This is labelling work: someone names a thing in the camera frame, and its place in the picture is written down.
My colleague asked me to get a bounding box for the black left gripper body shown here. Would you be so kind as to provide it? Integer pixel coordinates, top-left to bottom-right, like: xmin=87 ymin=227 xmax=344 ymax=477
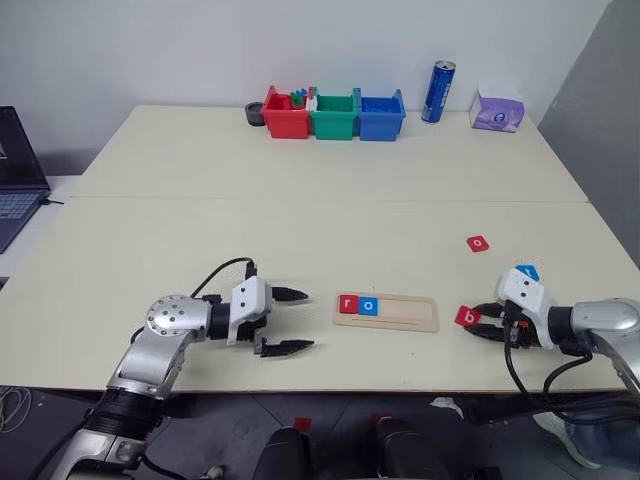
xmin=236 ymin=284 xmax=282 ymax=358

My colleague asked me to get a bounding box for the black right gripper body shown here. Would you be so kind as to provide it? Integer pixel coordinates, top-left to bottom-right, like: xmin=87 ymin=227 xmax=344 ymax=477
xmin=499 ymin=301 xmax=544 ymax=350

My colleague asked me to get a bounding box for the red letter b block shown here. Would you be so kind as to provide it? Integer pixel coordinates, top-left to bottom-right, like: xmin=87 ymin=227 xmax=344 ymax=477
xmin=454 ymin=304 xmax=483 ymax=328

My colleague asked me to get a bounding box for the wooden letter tray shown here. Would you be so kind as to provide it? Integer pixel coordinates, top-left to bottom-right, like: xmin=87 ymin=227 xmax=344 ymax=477
xmin=332 ymin=293 xmax=441 ymax=334

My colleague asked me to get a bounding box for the dark rounded shape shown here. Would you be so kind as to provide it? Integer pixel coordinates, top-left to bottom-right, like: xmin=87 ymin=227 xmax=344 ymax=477
xmin=253 ymin=425 xmax=315 ymax=480
xmin=371 ymin=415 xmax=444 ymax=480

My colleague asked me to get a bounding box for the white sneaker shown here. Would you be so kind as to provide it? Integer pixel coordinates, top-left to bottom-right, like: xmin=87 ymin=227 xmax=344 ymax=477
xmin=531 ymin=411 xmax=602 ymax=470

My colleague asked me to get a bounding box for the blue jeans leg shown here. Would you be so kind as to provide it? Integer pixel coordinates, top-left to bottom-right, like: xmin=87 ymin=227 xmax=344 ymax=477
xmin=563 ymin=412 xmax=640 ymax=467

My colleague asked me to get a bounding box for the red plastic bin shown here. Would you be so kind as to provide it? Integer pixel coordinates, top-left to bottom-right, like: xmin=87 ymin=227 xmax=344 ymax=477
xmin=262 ymin=85 xmax=315 ymax=140

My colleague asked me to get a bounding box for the green plastic bin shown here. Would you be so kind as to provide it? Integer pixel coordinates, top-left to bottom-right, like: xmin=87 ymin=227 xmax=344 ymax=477
xmin=309 ymin=87 xmax=362 ymax=141

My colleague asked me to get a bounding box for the dark grey round holder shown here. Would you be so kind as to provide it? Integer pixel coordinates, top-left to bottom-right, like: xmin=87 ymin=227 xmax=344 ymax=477
xmin=244 ymin=100 xmax=267 ymax=128

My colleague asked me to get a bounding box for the purple tissue pack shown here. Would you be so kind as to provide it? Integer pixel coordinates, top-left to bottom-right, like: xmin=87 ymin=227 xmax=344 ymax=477
xmin=469 ymin=85 xmax=528 ymax=133

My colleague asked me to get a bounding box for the white plastic piece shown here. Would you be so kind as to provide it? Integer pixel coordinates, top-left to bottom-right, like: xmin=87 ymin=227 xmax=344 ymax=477
xmin=305 ymin=86 xmax=320 ymax=127

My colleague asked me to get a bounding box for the blue plastic bin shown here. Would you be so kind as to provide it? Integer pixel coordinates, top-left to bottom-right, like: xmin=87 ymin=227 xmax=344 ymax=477
xmin=357 ymin=88 xmax=408 ymax=143

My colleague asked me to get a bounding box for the blue drink can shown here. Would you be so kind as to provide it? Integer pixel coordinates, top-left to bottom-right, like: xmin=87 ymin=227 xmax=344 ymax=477
xmin=420 ymin=59 xmax=457 ymax=125

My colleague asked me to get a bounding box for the dark laptop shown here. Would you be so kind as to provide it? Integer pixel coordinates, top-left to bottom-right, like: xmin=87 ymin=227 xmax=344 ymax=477
xmin=0 ymin=105 xmax=53 ymax=254

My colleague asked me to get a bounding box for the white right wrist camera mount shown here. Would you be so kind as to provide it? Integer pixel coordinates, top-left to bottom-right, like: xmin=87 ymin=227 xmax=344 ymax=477
xmin=494 ymin=267 xmax=554 ymax=350

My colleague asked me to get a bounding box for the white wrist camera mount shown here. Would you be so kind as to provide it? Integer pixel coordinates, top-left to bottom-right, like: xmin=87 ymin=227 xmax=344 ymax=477
xmin=494 ymin=267 xmax=554 ymax=350
xmin=225 ymin=276 xmax=274 ymax=347

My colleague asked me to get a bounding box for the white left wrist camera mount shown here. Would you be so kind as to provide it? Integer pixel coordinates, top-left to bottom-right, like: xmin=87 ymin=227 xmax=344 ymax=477
xmin=225 ymin=276 xmax=274 ymax=347

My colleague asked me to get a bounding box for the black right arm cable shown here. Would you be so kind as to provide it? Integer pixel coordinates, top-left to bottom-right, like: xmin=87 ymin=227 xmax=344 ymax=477
xmin=502 ymin=319 xmax=640 ymax=417

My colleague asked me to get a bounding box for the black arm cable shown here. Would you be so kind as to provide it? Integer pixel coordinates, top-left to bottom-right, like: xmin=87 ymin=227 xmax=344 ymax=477
xmin=502 ymin=319 xmax=640 ymax=417
xmin=191 ymin=256 xmax=259 ymax=301

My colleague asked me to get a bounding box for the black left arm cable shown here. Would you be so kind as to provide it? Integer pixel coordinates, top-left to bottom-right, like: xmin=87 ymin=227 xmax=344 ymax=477
xmin=191 ymin=256 xmax=259 ymax=301

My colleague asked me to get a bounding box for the white thin cable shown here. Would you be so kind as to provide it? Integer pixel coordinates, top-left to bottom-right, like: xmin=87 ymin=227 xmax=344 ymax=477
xmin=0 ymin=386 xmax=32 ymax=434

